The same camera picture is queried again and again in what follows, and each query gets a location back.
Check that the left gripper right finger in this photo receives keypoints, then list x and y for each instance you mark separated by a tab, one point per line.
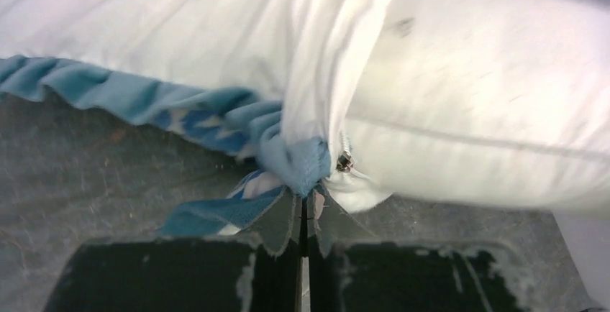
351	269

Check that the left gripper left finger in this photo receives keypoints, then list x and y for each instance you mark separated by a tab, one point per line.
256	269

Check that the white pillowcase with blue ruffle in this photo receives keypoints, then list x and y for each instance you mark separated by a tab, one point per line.
270	80

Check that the white pillow insert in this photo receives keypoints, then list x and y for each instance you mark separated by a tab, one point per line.
488	102

